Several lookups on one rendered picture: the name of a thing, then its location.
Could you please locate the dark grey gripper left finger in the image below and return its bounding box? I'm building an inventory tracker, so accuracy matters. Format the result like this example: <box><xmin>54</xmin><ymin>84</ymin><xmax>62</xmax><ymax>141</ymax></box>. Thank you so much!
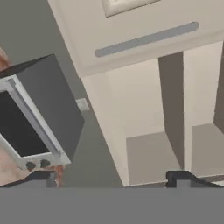
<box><xmin>4</xmin><ymin>170</ymin><xmax>58</xmax><ymax>189</ymax></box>

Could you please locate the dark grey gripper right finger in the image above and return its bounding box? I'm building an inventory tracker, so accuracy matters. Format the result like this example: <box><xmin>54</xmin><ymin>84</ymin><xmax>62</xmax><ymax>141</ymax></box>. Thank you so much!
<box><xmin>164</xmin><ymin>170</ymin><xmax>223</xmax><ymax>189</ymax></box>

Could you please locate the cream open shelf unit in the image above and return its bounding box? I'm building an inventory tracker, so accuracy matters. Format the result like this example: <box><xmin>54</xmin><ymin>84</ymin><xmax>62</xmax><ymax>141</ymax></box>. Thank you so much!
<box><xmin>80</xmin><ymin>40</ymin><xmax>224</xmax><ymax>187</ymax></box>

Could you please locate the cream cabinet door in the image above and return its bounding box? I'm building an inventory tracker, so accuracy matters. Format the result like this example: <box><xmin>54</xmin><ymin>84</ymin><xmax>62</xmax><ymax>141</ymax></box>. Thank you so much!
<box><xmin>47</xmin><ymin>0</ymin><xmax>224</xmax><ymax>79</ymax></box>

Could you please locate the grey toaster oven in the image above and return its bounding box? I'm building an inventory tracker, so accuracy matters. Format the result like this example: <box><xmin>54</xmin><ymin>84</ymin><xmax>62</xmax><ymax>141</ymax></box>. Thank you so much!
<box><xmin>0</xmin><ymin>53</ymin><xmax>86</xmax><ymax>172</ymax></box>

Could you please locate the white wall outlet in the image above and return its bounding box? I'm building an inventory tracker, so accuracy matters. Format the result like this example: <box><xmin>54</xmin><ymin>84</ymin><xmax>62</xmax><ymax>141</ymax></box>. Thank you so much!
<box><xmin>75</xmin><ymin>97</ymin><xmax>91</xmax><ymax>112</ymax></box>

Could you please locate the grey cabinet door handle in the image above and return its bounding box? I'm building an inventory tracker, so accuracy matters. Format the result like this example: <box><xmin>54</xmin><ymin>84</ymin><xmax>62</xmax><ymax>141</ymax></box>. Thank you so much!
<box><xmin>94</xmin><ymin>21</ymin><xmax>200</xmax><ymax>59</ymax></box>

